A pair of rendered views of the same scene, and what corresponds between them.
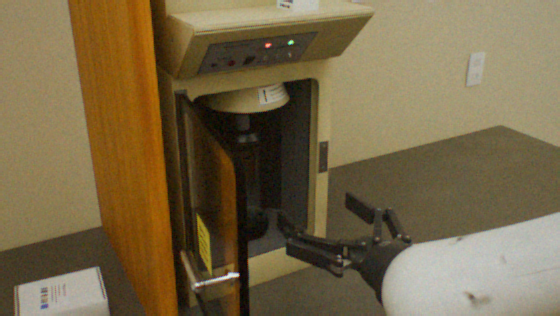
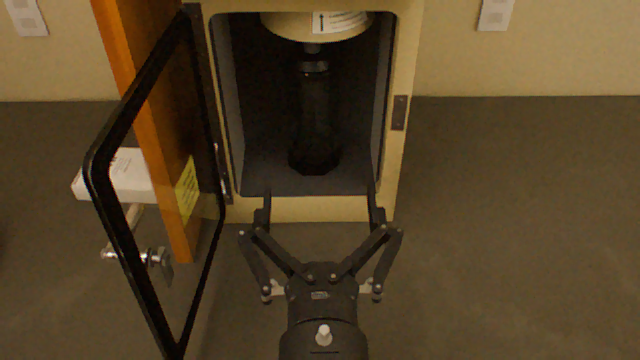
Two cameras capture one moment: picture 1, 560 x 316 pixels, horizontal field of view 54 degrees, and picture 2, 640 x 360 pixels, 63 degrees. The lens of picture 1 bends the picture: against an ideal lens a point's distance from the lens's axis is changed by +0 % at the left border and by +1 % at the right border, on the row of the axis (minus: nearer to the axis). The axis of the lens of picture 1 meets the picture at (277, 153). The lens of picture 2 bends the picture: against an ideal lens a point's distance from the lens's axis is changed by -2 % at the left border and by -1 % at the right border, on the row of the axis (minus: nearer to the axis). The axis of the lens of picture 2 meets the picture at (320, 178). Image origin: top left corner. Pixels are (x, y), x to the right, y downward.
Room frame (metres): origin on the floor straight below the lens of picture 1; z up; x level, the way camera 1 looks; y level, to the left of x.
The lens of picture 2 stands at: (0.38, -0.29, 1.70)
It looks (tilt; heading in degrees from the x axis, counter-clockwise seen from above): 45 degrees down; 28
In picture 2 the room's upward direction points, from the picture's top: straight up
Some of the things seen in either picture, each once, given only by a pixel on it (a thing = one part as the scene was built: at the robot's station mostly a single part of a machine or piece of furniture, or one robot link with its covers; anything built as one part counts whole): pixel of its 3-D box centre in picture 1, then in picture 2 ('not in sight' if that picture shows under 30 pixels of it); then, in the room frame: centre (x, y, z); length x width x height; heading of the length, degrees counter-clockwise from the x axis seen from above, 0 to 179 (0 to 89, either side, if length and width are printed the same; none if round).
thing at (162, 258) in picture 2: not in sight; (162, 268); (0.62, 0.05, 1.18); 0.02 x 0.02 x 0.06; 22
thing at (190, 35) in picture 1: (274, 42); not in sight; (0.90, 0.01, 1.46); 0.32 x 0.11 x 0.10; 119
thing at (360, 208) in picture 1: (359, 207); (372, 209); (0.82, -0.14, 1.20); 0.07 x 0.01 x 0.03; 29
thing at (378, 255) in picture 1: (377, 258); (322, 299); (0.67, -0.14, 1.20); 0.09 x 0.08 x 0.07; 29
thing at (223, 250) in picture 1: (211, 243); (177, 198); (0.72, 0.10, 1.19); 0.30 x 0.01 x 0.40; 22
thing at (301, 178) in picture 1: (232, 152); (306, 73); (1.05, 0.09, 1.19); 0.26 x 0.24 x 0.35; 119
